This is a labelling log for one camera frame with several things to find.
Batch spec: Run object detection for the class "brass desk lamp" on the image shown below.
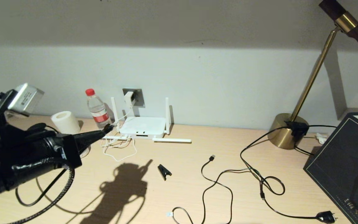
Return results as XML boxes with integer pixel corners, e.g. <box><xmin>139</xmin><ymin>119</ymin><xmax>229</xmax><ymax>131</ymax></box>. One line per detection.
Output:
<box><xmin>268</xmin><ymin>0</ymin><xmax>358</xmax><ymax>150</ymax></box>

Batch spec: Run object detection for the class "small black clip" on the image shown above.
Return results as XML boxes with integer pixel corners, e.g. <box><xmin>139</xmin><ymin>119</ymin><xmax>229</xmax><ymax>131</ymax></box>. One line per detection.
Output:
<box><xmin>157</xmin><ymin>164</ymin><xmax>172</xmax><ymax>181</ymax></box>

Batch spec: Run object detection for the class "black USB cable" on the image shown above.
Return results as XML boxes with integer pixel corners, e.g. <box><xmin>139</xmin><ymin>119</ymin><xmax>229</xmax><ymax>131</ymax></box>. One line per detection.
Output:
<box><xmin>201</xmin><ymin>155</ymin><xmax>266</xmax><ymax>224</ymax></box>

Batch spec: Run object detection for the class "black lamp switch box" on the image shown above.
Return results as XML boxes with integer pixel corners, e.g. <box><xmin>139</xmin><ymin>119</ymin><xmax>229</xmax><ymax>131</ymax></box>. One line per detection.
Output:
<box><xmin>285</xmin><ymin>121</ymin><xmax>310</xmax><ymax>138</ymax></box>

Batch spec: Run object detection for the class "white adapter cord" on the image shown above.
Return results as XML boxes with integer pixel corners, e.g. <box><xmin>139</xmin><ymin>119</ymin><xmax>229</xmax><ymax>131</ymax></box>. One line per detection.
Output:
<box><xmin>102</xmin><ymin>106</ymin><xmax>137</xmax><ymax>162</ymax></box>

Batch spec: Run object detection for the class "black cable with silver connector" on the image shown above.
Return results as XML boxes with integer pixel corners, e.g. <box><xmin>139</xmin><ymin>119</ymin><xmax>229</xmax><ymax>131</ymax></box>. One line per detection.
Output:
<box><xmin>167</xmin><ymin>207</ymin><xmax>194</xmax><ymax>224</ymax></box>

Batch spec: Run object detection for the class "white cup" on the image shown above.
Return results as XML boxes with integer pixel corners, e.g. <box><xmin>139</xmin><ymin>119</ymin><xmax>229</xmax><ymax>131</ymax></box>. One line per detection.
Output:
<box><xmin>51</xmin><ymin>111</ymin><xmax>80</xmax><ymax>135</ymax></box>

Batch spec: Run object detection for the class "grey wall socket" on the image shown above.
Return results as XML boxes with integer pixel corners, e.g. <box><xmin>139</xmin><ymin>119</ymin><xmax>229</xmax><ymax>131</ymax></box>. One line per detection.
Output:
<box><xmin>122</xmin><ymin>88</ymin><xmax>145</xmax><ymax>108</ymax></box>

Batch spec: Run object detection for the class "plastic bottle with red cap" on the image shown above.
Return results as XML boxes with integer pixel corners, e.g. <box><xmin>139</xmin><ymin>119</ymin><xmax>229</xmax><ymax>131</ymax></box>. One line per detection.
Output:
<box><xmin>85</xmin><ymin>88</ymin><xmax>111</xmax><ymax>130</ymax></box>

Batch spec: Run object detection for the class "thin black lamp wire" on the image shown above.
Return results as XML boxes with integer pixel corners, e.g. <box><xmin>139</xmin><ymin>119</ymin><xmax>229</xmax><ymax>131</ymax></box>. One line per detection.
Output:
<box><xmin>295</xmin><ymin>124</ymin><xmax>338</xmax><ymax>155</ymax></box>

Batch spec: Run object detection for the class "black lamp power cord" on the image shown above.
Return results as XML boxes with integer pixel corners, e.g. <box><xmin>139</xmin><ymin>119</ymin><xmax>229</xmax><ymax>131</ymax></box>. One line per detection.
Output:
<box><xmin>241</xmin><ymin>126</ymin><xmax>338</xmax><ymax>224</ymax></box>

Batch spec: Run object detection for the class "dark gift bag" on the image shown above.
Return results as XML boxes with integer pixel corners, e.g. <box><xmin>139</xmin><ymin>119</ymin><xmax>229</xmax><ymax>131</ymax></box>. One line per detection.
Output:
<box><xmin>303</xmin><ymin>107</ymin><xmax>358</xmax><ymax>224</ymax></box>

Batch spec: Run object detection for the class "white router with antennas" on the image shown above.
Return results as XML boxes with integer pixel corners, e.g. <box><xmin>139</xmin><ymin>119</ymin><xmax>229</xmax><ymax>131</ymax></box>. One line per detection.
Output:
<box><xmin>103</xmin><ymin>97</ymin><xmax>192</xmax><ymax>143</ymax></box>

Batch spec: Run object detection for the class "white power adapter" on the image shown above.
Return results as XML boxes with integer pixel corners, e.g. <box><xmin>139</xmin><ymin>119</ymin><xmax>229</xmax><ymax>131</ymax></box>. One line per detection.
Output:
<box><xmin>124</xmin><ymin>91</ymin><xmax>136</xmax><ymax>108</ymax></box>

